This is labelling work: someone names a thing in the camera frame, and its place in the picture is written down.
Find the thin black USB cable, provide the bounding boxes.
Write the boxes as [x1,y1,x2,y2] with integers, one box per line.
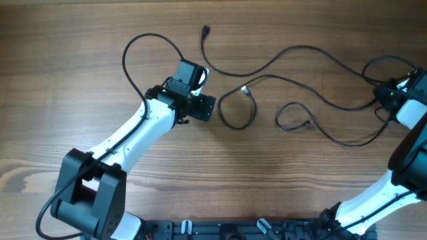
[218,73,380,131]

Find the thick black USB cable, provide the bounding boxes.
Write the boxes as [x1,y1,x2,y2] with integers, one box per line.
[200,25,384,85]

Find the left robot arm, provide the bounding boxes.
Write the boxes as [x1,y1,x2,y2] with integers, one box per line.
[46,59,216,239]

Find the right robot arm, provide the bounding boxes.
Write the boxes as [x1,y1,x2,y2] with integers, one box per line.
[313,68,426,239]

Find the left camera black cable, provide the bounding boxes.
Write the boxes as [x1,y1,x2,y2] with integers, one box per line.
[35,32,185,240]

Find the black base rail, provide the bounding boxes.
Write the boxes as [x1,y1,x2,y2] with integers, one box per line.
[135,219,378,240]

